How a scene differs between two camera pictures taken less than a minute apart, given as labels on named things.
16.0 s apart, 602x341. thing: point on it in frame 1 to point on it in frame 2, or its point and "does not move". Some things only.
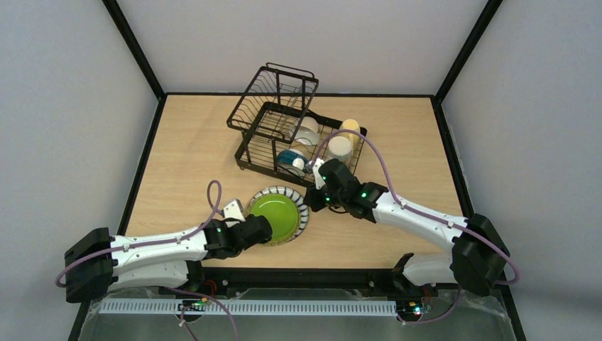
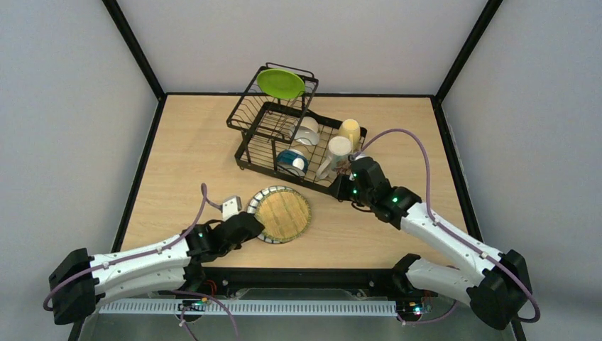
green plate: (281, 211) to (280, 84)
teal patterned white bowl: (293, 160) does not move
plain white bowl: (307, 131) does not move
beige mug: (340, 147) does not move
